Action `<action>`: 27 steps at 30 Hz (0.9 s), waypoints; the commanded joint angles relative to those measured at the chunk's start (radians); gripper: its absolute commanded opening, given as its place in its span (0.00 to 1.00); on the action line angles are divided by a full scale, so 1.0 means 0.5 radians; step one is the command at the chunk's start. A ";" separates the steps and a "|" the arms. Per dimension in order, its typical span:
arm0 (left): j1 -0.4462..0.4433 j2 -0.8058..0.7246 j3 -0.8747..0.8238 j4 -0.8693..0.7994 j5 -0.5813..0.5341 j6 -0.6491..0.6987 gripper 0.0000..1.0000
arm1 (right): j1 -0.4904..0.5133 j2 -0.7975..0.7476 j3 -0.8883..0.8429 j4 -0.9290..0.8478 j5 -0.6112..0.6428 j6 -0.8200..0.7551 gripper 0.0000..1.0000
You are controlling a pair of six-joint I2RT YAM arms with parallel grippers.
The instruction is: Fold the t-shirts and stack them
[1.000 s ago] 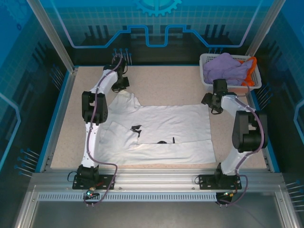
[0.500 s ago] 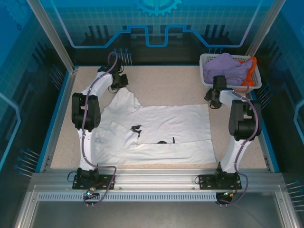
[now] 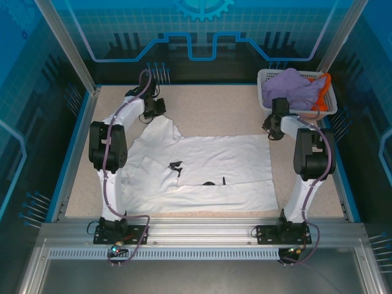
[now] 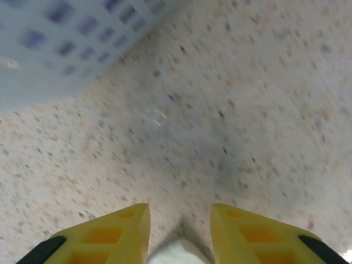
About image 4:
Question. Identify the white t-shirt with robot print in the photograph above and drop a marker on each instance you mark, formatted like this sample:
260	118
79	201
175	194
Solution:
176	253

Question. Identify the white plastic mesh basket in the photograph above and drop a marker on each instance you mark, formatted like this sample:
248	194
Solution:
55	55

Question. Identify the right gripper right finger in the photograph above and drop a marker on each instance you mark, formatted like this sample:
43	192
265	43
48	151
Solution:
247	239

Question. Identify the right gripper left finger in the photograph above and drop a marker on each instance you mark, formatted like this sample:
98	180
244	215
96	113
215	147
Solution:
110	239

